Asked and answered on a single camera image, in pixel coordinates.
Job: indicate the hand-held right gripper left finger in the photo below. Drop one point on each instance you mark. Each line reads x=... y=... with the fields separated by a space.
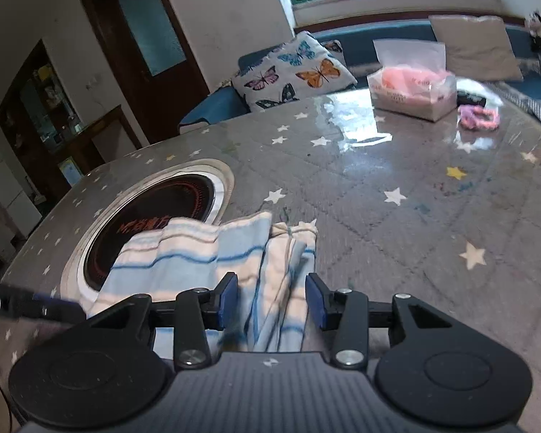
x=229 y=301

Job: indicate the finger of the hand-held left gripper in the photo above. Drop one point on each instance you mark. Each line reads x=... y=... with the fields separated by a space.
x=27 y=304

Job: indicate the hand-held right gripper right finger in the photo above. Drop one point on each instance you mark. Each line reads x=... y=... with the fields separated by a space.
x=314 y=302

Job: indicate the striped blue and pink towel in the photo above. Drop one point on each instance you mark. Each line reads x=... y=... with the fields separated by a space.
x=185 y=257

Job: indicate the grey star-print tablecloth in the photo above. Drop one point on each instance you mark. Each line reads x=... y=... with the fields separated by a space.
x=387 y=234

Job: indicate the white refrigerator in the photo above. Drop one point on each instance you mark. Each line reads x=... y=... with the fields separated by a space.
x=9 y=198

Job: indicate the round built-in induction cooker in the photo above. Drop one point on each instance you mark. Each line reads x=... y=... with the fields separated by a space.
x=171 y=198

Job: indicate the pale blue box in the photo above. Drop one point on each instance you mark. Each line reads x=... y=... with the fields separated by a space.
x=70 y=171

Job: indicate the dark wooden side table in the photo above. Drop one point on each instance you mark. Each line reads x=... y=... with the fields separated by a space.
x=99 y=135

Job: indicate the blue sofa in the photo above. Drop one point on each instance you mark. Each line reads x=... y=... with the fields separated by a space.
x=216 y=103

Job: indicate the glass-front display cabinet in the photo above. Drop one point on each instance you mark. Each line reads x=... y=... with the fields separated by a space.
x=36 y=99

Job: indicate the pink tissue pack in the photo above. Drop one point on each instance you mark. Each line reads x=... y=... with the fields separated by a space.
x=410 y=94

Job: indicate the butterfly print pillow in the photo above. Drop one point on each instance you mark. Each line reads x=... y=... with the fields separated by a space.
x=293 y=72

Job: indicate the pink scrunchie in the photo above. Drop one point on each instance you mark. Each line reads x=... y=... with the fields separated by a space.
x=471 y=119

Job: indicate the dark wooden door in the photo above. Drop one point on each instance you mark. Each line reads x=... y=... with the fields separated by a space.
x=117 y=76

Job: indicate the clear plastic bag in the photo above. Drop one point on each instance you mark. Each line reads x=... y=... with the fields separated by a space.
x=478 y=92

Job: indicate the grey patterned sofa throw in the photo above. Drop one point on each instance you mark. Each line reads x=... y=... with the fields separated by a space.
x=536 y=108

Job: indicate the beige pillow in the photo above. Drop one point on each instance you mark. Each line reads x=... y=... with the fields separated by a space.
x=478 y=49

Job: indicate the panda plush toy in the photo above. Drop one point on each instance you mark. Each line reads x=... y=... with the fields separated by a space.
x=536 y=25

